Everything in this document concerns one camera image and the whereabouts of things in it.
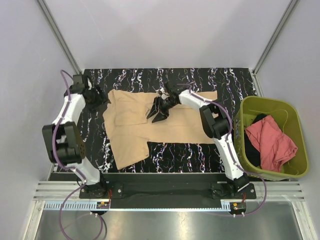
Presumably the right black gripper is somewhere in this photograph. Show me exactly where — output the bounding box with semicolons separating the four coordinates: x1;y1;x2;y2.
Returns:
147;96;178;124

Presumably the beige t shirt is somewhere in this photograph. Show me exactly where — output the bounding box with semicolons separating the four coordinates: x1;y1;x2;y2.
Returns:
103;89;214;170

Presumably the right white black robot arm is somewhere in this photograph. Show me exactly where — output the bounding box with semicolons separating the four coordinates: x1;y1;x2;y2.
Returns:
146;82;250;199

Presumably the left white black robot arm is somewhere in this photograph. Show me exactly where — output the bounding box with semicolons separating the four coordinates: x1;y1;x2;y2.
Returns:
42;74;109;198

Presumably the black t shirt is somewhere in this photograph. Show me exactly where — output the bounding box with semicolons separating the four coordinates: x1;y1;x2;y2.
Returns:
244;113;267;169

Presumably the left small controller board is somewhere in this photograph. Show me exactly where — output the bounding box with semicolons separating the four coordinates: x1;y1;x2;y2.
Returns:
97;201;111;209

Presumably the small controller board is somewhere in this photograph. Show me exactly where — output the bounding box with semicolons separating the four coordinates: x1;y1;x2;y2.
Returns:
232;202;247;211
97;201;111;209

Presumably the olive green plastic bin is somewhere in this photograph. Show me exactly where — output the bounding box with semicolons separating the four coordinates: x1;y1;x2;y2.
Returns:
233;96;309;181

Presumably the right small controller board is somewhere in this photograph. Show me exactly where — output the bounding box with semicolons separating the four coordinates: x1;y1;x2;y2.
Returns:
232;202;247;211

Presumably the pink t shirt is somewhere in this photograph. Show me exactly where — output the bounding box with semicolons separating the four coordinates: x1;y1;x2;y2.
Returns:
260;115;298;173

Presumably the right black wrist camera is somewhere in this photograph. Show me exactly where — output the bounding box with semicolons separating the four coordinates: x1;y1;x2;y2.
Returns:
159;81;179;96

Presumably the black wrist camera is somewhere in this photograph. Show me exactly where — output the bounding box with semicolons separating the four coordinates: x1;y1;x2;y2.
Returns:
159;81;179;96
72;74;92;89

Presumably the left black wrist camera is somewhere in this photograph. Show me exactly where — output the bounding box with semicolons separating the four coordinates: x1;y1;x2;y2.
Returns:
72;74;92;89

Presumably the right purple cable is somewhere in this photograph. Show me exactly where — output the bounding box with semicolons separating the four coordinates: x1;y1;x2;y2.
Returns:
177;83;268;216

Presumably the purple cable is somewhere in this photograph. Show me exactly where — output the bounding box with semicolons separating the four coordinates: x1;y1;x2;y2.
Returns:
177;83;268;216
51;69;107;239

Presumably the left aluminium corner post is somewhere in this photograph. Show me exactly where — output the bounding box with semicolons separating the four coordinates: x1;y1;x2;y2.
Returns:
35;0;82;74

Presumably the aluminium corner post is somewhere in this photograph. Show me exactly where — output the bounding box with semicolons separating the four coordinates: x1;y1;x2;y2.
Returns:
252;0;300;76
35;0;82;74

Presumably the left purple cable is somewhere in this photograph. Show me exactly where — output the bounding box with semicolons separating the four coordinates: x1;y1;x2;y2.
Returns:
51;69;107;239

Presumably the aluminium frame rail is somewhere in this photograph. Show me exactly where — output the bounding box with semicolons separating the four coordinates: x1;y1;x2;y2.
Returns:
33;181;304;212

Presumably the right aluminium corner post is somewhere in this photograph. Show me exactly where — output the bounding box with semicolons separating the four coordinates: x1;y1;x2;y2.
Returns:
252;0;300;76

